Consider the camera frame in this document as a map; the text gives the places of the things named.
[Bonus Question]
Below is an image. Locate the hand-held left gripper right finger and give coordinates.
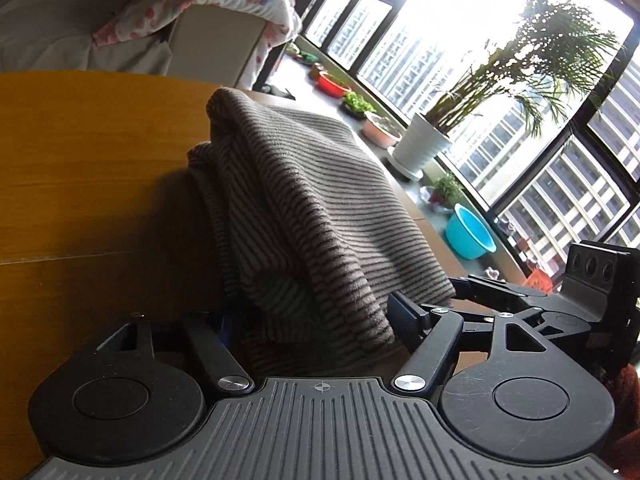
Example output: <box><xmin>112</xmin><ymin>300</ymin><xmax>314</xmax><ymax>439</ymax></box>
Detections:
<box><xmin>387</xmin><ymin>290</ymin><xmax>549</xmax><ymax>396</ymax></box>

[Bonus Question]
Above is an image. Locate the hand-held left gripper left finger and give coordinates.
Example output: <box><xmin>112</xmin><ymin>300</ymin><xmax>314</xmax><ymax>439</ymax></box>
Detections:
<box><xmin>94</xmin><ymin>309</ymin><xmax>255</xmax><ymax>396</ymax></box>

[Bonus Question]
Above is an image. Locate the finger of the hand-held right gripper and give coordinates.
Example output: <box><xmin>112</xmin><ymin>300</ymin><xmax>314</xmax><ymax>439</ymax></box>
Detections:
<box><xmin>467</xmin><ymin>273</ymin><xmax>540</xmax><ymax>302</ymax></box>
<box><xmin>446</xmin><ymin>278</ymin><xmax>521</xmax><ymax>335</ymax></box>

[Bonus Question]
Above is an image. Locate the brown striped garment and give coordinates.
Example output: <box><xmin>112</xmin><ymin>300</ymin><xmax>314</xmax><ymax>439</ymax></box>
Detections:
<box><xmin>187</xmin><ymin>86</ymin><xmax>457</xmax><ymax>377</ymax></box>

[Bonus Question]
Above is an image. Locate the person's right forearm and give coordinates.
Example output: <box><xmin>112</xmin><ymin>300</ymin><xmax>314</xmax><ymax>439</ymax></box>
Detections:
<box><xmin>611</xmin><ymin>365</ymin><xmax>640</xmax><ymax>480</ymax></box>

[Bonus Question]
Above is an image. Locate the small red ornament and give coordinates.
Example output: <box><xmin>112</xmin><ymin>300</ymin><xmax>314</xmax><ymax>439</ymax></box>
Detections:
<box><xmin>524</xmin><ymin>266</ymin><xmax>557</xmax><ymax>295</ymax></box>

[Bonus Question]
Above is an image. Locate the blue plastic basin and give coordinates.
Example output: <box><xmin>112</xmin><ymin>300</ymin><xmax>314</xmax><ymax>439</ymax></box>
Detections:
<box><xmin>444</xmin><ymin>204</ymin><xmax>498</xmax><ymax>261</ymax></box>

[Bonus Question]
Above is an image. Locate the grey windowsill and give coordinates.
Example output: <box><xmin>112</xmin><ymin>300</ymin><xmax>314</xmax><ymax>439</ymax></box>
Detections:
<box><xmin>277</xmin><ymin>35</ymin><xmax>533</xmax><ymax>283</ymax></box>

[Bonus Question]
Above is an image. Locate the small green potted plant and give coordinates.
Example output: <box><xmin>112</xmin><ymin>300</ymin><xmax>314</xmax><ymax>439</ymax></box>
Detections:
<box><xmin>421</xmin><ymin>172</ymin><xmax>467</xmax><ymax>209</ymax></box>

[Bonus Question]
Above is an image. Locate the palm plant in white pot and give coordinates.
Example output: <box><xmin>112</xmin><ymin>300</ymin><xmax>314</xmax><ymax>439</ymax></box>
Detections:
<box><xmin>390</xmin><ymin>0</ymin><xmax>627</xmax><ymax>182</ymax></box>

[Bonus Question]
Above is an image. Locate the pink flower pot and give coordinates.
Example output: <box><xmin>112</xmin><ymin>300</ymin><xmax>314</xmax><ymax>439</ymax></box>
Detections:
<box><xmin>360</xmin><ymin>111</ymin><xmax>404</xmax><ymax>149</ymax></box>

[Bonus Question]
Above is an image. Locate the black pot with green plant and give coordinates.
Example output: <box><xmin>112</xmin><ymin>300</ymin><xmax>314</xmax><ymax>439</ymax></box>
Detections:
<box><xmin>339</xmin><ymin>90</ymin><xmax>379</xmax><ymax>120</ymax></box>

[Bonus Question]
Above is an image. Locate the red plastic basin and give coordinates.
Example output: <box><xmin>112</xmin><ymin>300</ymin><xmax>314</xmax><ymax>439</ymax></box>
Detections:
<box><xmin>317</xmin><ymin>72</ymin><xmax>354</xmax><ymax>98</ymax></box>

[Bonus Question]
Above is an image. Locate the beige sofa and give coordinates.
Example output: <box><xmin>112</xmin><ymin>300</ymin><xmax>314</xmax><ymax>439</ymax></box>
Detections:
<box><xmin>0</xmin><ymin>0</ymin><xmax>281</xmax><ymax>88</ymax></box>

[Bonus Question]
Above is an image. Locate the black window frame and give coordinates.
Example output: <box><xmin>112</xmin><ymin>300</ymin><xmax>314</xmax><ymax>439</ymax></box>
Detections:
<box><xmin>299</xmin><ymin>0</ymin><xmax>640</xmax><ymax>281</ymax></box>

